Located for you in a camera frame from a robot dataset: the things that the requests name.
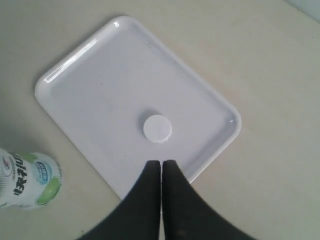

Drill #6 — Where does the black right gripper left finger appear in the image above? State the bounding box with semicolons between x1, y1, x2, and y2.
80;160;160;240

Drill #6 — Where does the clear plastic drink bottle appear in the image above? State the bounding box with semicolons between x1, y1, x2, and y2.
0;149;63;210

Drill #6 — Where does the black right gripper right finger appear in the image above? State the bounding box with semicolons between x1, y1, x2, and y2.
162;160;253;240

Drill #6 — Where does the white bottle cap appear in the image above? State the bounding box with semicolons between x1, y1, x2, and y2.
143;114;173;144

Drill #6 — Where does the white plastic tray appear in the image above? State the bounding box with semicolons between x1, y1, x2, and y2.
34;16;242;199

